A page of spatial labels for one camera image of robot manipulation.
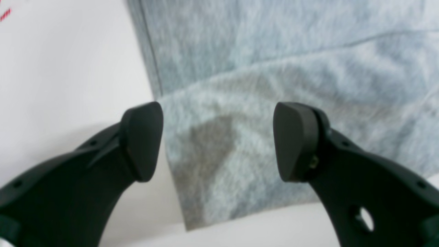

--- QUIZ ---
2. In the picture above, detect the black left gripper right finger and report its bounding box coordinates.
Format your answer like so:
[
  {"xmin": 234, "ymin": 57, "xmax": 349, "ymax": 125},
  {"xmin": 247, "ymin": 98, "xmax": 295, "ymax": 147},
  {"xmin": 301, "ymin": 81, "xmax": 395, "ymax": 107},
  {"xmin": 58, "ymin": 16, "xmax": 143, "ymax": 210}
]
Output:
[{"xmin": 273, "ymin": 102, "xmax": 439, "ymax": 247}]

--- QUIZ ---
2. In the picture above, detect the grey t-shirt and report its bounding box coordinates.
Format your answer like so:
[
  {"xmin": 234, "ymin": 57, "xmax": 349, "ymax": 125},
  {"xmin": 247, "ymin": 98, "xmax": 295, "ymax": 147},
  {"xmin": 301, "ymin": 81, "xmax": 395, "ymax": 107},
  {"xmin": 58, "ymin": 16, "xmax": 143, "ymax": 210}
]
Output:
[{"xmin": 126, "ymin": 0, "xmax": 439, "ymax": 232}]

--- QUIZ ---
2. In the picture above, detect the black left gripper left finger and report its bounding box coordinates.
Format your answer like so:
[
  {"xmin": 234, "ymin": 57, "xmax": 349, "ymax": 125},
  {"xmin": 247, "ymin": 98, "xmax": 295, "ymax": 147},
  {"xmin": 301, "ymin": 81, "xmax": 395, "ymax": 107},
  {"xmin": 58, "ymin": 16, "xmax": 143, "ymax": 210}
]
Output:
[{"xmin": 0, "ymin": 102, "xmax": 164, "ymax": 247}]

